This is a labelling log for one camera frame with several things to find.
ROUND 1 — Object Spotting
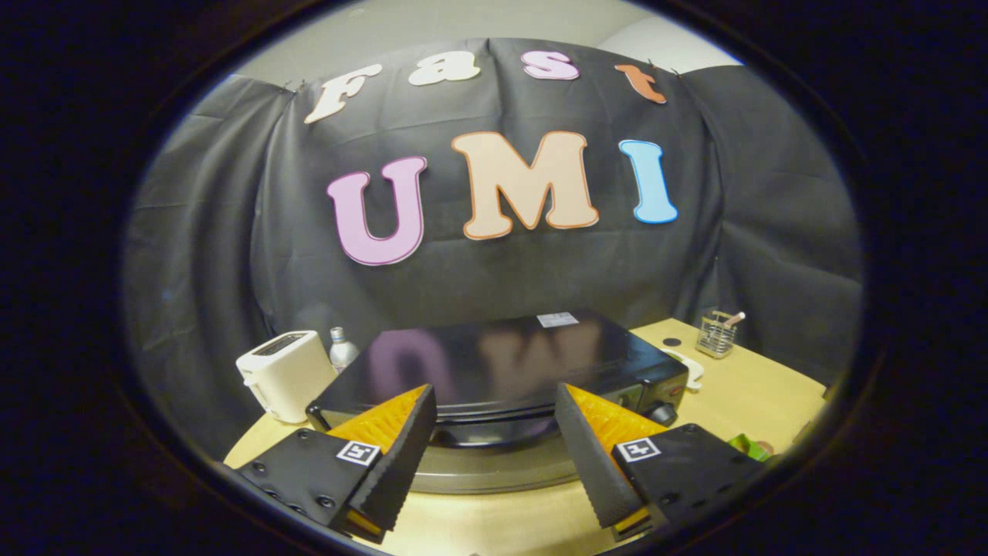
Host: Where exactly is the lettuce sandwich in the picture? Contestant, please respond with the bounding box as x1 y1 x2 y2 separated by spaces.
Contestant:
727 434 775 463

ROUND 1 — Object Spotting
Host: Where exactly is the white divided grain dish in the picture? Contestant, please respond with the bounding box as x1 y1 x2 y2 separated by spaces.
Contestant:
662 347 705 392

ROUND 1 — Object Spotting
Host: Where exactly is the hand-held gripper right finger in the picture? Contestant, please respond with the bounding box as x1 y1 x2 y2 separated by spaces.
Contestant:
554 382 769 541

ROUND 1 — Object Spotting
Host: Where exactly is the black toaster oven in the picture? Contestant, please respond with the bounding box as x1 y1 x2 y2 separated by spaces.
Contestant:
306 310 690 495

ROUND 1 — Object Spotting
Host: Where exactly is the silver spray bottle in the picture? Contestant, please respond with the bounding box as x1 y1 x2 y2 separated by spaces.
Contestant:
330 327 360 375

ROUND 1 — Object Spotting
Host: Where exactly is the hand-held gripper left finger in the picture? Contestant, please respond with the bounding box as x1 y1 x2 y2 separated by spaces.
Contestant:
235 384 438 545

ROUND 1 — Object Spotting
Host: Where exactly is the wire mesh holder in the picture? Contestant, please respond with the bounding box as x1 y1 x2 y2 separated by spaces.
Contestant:
695 309 738 360

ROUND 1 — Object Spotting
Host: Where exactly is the white pop-up toaster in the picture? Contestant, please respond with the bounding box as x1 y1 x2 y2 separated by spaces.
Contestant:
235 331 337 425

